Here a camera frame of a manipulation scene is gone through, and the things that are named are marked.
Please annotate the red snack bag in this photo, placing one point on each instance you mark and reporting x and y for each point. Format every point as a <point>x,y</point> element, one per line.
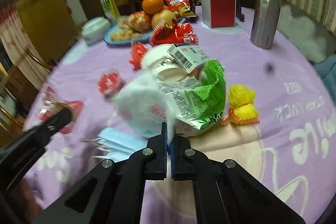
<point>170,33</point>
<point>181,8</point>

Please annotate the clear plastic wrapper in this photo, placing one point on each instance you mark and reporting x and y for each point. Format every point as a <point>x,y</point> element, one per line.
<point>52,104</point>

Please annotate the wooden armchair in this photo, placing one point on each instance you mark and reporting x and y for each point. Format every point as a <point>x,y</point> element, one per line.
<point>18,94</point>

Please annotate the blue cushioned office chair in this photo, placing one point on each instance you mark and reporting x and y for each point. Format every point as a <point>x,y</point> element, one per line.
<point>327,72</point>

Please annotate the wrapped orange in net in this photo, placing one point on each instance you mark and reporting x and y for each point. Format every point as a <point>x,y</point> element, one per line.
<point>140,21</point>

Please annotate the white ceramic lidded jar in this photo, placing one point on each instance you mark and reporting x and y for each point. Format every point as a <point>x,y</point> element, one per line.
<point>94,30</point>

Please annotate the red snack bag rear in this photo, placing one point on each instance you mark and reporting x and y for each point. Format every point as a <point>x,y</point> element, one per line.
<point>181,8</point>

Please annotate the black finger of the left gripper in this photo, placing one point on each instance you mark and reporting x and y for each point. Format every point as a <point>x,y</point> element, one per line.
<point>55,121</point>

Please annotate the white barcode box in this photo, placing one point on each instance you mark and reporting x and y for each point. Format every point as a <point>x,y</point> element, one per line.
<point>188,56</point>

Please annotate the red snack bag front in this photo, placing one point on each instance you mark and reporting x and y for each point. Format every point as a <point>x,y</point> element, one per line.
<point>170,33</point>

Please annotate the green white wrapper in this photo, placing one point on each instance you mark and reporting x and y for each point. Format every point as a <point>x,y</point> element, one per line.
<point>198,109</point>

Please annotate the blue fruit plate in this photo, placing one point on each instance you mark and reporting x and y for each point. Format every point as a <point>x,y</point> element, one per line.
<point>120,34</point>

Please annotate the red white tissue box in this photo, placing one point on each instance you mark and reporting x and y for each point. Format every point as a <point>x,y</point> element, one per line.
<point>219,13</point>

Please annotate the white paper cup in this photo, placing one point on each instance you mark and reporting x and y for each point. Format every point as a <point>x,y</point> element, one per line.
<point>162,65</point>

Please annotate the blue face mask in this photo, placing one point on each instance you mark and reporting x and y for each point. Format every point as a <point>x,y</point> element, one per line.
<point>115,145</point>

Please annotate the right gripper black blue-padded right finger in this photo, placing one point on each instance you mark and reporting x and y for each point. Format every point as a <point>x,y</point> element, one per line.
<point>224,192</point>

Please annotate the stainless steel bottle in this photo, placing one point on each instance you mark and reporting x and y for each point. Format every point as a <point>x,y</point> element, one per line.
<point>265,22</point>

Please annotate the orange fruit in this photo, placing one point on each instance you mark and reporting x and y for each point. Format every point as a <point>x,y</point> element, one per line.
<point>152,7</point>

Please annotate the red foam fruit net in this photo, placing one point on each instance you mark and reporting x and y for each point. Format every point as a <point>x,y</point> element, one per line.
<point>137,52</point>

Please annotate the purple printed tablecloth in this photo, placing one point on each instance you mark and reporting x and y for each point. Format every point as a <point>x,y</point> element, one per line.
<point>291,150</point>

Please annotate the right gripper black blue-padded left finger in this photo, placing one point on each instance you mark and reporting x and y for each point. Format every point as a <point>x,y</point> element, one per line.
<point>112,192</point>

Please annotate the red jelly cup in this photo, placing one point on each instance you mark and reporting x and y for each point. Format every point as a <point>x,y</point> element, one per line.
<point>110,82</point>

